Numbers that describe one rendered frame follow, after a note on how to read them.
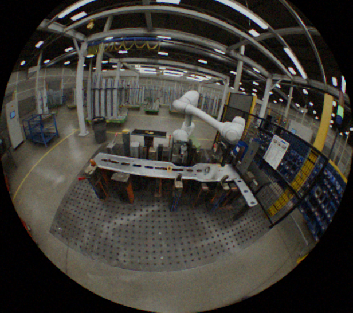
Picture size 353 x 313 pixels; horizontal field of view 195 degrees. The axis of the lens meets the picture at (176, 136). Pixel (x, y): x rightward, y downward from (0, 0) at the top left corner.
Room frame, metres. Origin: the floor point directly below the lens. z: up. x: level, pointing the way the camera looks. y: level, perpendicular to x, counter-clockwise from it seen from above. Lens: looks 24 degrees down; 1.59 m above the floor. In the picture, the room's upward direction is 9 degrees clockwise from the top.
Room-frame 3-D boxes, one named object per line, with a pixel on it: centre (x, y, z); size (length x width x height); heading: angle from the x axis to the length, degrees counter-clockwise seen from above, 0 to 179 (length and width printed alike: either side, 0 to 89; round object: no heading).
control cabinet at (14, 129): (-0.12, 6.76, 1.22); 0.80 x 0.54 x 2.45; 12
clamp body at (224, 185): (0.49, -0.41, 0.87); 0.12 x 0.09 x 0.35; 7
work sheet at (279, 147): (0.67, -1.01, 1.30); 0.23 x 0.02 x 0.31; 7
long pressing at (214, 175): (0.63, 0.03, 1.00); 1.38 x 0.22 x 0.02; 97
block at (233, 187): (0.52, -0.54, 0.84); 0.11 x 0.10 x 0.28; 7
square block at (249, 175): (0.60, -0.73, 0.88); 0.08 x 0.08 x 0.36; 7
